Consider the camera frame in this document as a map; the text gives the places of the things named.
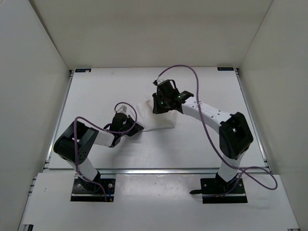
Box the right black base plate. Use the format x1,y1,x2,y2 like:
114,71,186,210
190,178,248,204

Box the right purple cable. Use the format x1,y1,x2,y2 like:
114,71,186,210
155,64,279,198

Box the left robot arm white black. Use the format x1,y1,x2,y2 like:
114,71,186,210
53,113,144,193

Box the right blue corner label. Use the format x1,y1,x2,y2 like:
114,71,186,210
217,67,234,71

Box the white pleated skirt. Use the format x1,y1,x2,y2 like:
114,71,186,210
136,98,177,131

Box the purple cable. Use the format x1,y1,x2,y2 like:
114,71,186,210
155,64,279,198
73,102,138,202

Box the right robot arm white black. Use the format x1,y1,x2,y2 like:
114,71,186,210
153,79,254,193

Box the blue corner label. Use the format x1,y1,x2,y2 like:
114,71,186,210
217,67,234,71
75,68,91,73

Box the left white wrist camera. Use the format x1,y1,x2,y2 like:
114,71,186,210
115,104,128,115

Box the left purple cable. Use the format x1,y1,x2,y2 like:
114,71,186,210
73,102,138,202

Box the aluminium front rail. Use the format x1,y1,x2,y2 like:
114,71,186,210
98,168,218,175

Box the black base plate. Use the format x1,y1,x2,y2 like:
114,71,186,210
70,177,116,203
190,178,248,204

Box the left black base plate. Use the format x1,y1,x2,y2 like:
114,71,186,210
70,177,116,203

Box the left blue corner label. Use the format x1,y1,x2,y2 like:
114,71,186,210
75,68,91,73

